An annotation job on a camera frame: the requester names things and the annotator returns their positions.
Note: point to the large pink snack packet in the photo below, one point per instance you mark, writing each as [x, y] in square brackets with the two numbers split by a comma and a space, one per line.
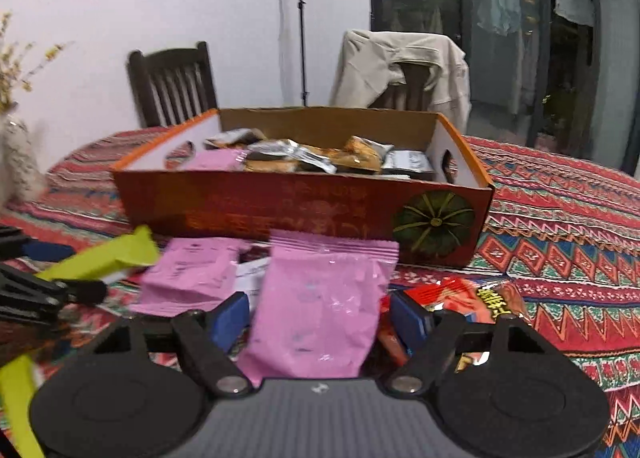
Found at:
[320, 308]

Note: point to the black light stand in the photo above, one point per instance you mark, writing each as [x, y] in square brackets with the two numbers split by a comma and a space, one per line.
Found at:
[301, 38]

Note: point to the white silver snack packet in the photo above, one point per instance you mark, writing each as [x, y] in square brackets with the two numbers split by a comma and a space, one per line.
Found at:
[407, 163]

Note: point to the glass door wardrobe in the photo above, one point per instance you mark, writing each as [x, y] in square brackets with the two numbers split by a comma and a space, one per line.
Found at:
[425, 13]

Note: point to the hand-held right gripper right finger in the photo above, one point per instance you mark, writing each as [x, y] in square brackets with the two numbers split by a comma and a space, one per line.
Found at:
[410, 320]

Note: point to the orange printed cardboard box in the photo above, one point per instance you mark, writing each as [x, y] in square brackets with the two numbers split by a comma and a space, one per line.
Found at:
[300, 208]

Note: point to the pile of silver orange packets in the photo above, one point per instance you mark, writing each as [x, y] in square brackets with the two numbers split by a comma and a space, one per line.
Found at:
[290, 153]

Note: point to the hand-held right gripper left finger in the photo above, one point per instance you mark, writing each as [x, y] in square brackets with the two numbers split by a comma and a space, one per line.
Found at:
[230, 318]

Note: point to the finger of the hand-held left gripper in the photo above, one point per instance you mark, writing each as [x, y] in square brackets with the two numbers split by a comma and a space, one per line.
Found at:
[60, 293]
[47, 250]

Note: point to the red snack packet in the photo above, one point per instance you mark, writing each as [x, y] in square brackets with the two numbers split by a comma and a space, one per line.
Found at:
[465, 298]

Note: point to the beige jacket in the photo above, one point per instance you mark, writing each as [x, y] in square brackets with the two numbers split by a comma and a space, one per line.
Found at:
[370, 53]

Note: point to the lime green snack packet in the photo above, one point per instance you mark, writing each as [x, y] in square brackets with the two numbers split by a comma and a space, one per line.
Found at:
[20, 398]
[115, 253]

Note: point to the yellow flower branches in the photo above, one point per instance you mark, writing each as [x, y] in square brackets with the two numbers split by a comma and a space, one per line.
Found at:
[6, 68]

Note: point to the dark wooden slatted chair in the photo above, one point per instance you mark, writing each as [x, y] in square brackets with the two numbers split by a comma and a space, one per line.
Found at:
[170, 58]

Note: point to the white paper packet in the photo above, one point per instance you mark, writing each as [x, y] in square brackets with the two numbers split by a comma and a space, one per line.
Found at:
[250, 283]

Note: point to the white speckled vase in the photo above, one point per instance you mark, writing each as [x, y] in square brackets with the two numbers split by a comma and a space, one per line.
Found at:
[17, 158]

